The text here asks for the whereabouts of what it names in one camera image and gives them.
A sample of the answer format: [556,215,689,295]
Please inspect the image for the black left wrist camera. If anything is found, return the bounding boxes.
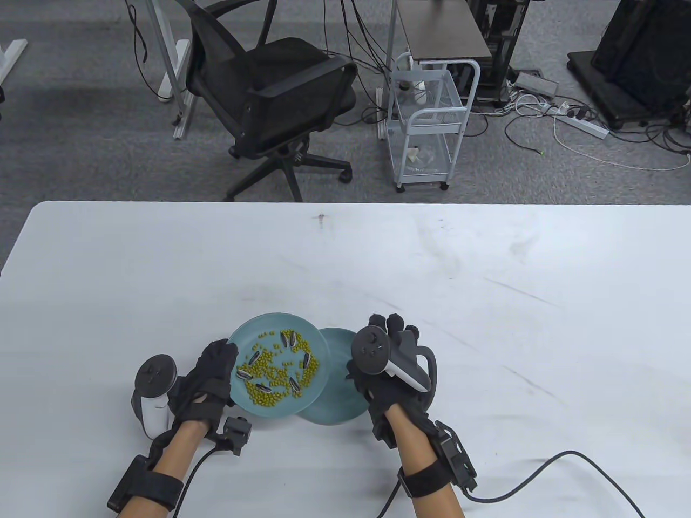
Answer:
[218,415,253,457]

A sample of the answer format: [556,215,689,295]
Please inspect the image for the white wire rolling cart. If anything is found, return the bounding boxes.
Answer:
[385,52,482,193]

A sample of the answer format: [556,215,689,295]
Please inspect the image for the black right wrist strap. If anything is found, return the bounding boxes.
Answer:
[398,461,455,500]

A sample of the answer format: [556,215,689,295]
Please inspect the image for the white floor cable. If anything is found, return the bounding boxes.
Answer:
[553,108,691,173]

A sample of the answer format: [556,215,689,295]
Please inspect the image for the person's left forearm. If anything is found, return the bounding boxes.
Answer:
[116,421,212,518]

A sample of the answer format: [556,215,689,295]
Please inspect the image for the person's left hand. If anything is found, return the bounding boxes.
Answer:
[167,338,239,433]

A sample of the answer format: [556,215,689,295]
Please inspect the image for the pile of green beans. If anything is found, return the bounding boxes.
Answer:
[244,328,321,407]

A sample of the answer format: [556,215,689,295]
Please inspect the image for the brown top side table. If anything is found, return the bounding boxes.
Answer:
[385,0,493,108]

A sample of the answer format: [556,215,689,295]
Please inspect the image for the white power strip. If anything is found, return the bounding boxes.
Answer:
[539,101,611,140]

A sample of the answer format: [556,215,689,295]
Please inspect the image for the white and black left controller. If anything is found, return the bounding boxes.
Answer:
[131,353,178,439]

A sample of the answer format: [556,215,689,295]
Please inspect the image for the black right camera cable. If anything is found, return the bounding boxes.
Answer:
[378,450,646,518]

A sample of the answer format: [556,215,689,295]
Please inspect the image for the teal plate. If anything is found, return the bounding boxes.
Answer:
[297,327,374,427]
[226,313,331,419]

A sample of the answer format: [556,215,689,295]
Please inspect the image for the black left wrist strap box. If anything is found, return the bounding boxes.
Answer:
[106,454,158,514]

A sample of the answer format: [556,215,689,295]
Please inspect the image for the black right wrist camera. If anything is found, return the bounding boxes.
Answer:
[431,422,479,493]

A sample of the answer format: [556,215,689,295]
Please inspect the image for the black left camera cable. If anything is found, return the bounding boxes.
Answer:
[175,438,234,518]

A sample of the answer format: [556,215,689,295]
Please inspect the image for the white and black right controller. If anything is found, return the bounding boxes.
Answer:
[351,326,437,395]

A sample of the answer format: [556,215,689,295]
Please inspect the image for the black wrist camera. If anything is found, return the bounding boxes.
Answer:
[431,422,479,493]
[218,415,253,457]

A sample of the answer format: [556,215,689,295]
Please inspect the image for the person's right forearm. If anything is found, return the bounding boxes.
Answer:
[384,404,466,518]

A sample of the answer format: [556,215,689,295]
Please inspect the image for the white desk leg frame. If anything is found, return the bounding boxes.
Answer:
[143,0,196,142]

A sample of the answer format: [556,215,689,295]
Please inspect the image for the white desk foot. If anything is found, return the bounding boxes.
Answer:
[0,39,28,87]

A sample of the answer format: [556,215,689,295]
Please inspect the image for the group of striped sunflower seeds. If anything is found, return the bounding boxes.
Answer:
[236,331,319,398]

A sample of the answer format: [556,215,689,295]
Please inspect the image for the black hanging cable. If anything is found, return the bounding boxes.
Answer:
[125,0,150,63]

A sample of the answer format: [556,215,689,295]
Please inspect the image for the black camera cable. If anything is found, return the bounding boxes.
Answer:
[378,450,646,518]
[175,438,234,518]

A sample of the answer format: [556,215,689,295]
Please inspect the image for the white and black controller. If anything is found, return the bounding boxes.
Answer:
[131,353,178,439]
[351,326,437,395]

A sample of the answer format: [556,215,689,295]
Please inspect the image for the person's right hand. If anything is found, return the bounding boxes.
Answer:
[345,313,437,432]

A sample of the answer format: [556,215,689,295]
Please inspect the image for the grey floor socket box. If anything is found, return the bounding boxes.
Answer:
[512,70,560,98]

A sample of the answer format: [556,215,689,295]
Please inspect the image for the black office chair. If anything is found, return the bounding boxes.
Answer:
[175,0,360,203]

